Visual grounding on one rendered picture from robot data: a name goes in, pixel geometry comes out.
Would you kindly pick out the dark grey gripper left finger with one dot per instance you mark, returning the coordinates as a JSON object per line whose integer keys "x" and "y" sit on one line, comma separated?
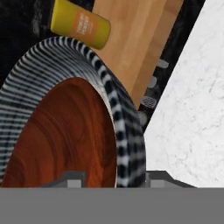
{"x": 71, "y": 178}

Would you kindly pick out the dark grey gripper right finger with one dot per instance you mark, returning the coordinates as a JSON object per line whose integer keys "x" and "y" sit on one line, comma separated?
{"x": 159, "y": 177}

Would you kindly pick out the grey mesh skimmer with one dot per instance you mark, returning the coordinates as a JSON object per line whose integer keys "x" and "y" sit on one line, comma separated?
{"x": 148, "y": 101}

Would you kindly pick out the yellow box with orange label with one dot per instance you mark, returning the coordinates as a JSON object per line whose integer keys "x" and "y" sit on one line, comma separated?
{"x": 80, "y": 24}

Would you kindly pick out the grey hanging utensil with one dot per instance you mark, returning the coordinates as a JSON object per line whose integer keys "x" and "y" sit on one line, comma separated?
{"x": 152, "y": 82}
{"x": 142, "y": 118}
{"x": 163, "y": 64}

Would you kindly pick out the black white striped bowl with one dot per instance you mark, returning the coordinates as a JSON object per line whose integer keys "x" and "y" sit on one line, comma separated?
{"x": 67, "y": 131}

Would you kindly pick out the light wooden cabinet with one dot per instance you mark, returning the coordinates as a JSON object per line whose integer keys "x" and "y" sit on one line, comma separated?
{"x": 134, "y": 43}

